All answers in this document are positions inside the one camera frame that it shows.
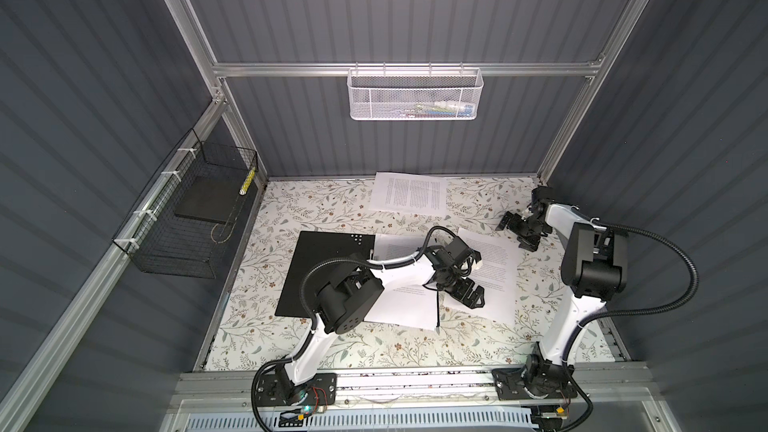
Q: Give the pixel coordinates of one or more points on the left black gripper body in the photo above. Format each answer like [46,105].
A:
[451,280]

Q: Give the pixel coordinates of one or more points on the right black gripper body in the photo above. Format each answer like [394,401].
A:
[529,234]

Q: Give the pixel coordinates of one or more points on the printed sheet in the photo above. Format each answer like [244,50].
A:
[497,275]
[409,306]
[409,194]

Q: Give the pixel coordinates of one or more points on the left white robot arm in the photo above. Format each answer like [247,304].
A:
[338,293]

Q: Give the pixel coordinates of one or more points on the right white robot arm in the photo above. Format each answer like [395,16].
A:
[594,268]

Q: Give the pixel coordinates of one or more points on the pens in white basket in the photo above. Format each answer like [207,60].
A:
[455,109]

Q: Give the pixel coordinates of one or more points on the yellow marker in black basket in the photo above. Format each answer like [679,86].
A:
[243,190]

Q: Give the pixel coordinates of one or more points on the black pad in basket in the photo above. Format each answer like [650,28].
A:
[209,199]

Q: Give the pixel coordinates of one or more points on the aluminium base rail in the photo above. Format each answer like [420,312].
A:
[602,381]

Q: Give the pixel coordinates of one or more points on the white wire basket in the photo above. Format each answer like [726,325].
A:
[373,93]

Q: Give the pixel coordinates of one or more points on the black wire basket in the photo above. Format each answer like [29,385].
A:
[189,222]

